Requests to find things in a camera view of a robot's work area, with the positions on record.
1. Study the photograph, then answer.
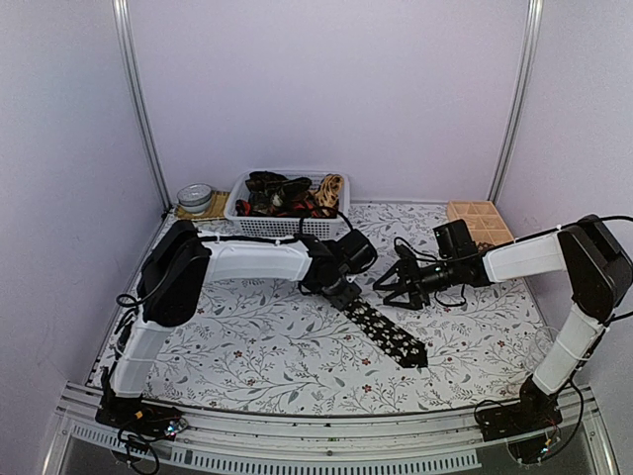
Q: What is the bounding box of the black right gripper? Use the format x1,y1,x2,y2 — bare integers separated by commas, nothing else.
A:
375,256,461,310

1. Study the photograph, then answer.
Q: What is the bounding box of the black white floral tie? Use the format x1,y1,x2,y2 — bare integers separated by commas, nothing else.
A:
342,297,428,369

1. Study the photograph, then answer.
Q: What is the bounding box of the white plastic basket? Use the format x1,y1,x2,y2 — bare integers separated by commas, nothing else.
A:
225,170,350,239

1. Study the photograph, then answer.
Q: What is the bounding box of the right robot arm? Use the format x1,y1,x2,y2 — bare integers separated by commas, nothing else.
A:
373,215,632,441

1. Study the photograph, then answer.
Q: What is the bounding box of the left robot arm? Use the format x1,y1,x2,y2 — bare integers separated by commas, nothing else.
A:
96,220,377,429

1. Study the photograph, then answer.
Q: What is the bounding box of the rolled dark tie in box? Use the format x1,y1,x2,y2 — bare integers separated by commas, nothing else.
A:
477,241,495,252

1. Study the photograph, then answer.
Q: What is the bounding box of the red navy striped tie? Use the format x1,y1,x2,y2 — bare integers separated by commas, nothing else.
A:
234,196,323,218

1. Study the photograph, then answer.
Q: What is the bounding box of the yellow beetle print tie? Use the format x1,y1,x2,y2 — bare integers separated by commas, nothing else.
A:
315,174,344,217

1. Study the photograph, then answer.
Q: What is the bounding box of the wooden divided box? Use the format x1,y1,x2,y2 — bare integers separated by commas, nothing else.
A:
446,201,514,245

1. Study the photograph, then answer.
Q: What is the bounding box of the dark floral brown tie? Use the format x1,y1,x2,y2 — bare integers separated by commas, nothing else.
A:
245,171,316,206

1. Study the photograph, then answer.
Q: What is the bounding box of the clear plastic cup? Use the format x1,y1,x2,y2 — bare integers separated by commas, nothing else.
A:
523,327,559,373

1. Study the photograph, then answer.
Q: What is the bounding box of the woven bamboo mat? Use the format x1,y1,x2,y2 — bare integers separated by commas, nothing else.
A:
174,191,229,221

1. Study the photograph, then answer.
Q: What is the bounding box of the patterned ceramic bowl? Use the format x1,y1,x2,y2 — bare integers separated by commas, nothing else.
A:
177,183,214,215

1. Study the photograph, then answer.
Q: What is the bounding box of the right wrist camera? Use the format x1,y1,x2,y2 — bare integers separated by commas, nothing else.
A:
394,237,418,261

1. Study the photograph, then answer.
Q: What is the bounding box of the front aluminium rail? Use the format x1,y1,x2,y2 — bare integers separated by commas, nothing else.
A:
43,384,618,474

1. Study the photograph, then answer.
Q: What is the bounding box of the right aluminium frame post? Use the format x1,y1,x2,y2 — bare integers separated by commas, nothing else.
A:
488,0,544,204

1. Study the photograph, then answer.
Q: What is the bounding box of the aluminium frame post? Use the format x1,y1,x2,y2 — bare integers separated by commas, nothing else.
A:
112,0,171,213
488,0,544,204

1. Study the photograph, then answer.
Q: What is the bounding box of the left aluminium frame post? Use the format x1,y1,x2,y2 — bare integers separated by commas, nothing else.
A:
112,0,171,213

